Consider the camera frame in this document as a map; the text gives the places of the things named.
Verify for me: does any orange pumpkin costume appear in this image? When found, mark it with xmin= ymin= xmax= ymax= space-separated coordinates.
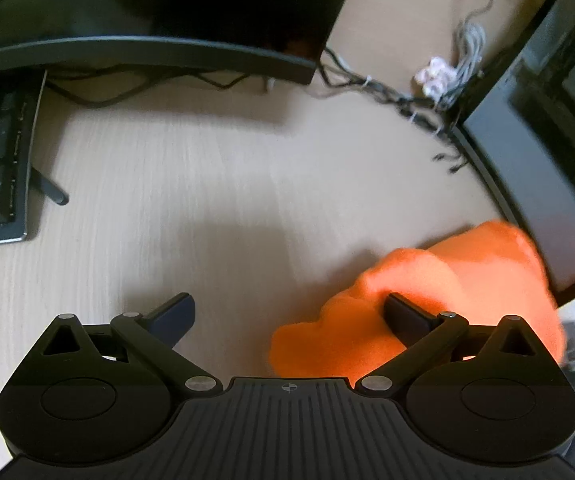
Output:
xmin=270 ymin=220 xmax=565 ymax=378

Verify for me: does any crumpled white tissue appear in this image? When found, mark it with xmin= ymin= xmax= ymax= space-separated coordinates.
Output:
xmin=414 ymin=57 xmax=451 ymax=97

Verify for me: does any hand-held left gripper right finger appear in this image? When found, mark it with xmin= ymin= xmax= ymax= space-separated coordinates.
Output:
xmin=359 ymin=292 xmax=538 ymax=395

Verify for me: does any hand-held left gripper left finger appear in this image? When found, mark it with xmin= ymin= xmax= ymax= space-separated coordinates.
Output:
xmin=42 ymin=292 xmax=221 ymax=395

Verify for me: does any black monitor stand leg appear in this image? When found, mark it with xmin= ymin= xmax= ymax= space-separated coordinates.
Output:
xmin=30 ymin=167 xmax=71 ymax=206

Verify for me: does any computer case with glass panel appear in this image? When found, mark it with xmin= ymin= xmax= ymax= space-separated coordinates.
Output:
xmin=450 ymin=0 xmax=575 ymax=376

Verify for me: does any black computer monitor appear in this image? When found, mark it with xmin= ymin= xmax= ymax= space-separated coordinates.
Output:
xmin=0 ymin=0 xmax=363 ymax=86

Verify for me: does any white power cable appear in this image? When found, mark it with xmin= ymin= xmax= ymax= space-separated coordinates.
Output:
xmin=455 ymin=0 xmax=498 ymax=81

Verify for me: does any black cable bundle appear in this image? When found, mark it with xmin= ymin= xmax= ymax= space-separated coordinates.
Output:
xmin=317 ymin=47 xmax=468 ymax=176

